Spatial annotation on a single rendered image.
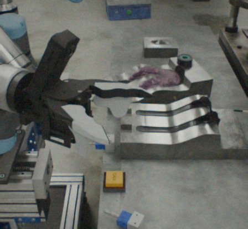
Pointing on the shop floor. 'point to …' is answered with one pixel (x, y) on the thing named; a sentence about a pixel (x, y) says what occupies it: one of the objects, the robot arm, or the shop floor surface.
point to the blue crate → (128, 11)
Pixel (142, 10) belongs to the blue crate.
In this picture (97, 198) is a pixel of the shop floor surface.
